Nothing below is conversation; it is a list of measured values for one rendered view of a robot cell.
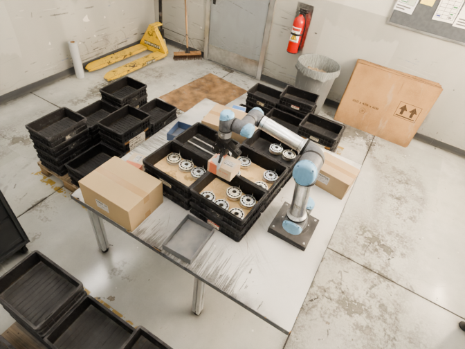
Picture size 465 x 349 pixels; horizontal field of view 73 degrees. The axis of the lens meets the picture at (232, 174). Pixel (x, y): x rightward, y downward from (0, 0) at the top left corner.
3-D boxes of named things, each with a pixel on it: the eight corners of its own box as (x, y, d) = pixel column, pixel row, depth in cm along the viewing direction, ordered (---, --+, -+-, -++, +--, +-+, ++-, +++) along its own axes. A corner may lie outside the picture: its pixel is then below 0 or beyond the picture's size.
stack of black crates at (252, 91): (280, 117, 406) (286, 93, 383) (270, 127, 387) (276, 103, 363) (253, 105, 418) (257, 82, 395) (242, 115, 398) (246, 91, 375)
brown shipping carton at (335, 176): (306, 179, 245) (312, 165, 234) (318, 166, 259) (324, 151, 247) (341, 200, 234) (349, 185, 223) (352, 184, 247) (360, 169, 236)
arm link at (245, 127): (259, 119, 165) (241, 111, 169) (249, 129, 158) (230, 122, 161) (257, 131, 171) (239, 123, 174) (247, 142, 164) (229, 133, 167)
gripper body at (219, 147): (219, 145, 187) (220, 129, 179) (231, 151, 184) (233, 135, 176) (212, 152, 182) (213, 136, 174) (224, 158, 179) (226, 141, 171)
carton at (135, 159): (135, 159, 239) (133, 151, 233) (149, 164, 237) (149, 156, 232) (123, 173, 227) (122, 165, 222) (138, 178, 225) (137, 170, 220)
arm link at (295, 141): (333, 147, 165) (255, 100, 173) (327, 158, 158) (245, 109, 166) (324, 160, 174) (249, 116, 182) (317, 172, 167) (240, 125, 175)
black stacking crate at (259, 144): (302, 158, 245) (306, 147, 237) (285, 179, 226) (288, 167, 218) (259, 137, 258) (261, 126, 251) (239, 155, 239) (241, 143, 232)
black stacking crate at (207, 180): (264, 204, 207) (268, 192, 199) (240, 234, 188) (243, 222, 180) (216, 176, 220) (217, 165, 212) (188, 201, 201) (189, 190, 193)
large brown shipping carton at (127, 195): (84, 203, 204) (77, 181, 191) (118, 176, 224) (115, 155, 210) (131, 232, 193) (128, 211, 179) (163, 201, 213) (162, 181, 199)
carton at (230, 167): (239, 170, 193) (241, 161, 188) (230, 181, 185) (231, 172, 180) (217, 159, 198) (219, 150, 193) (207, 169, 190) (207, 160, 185)
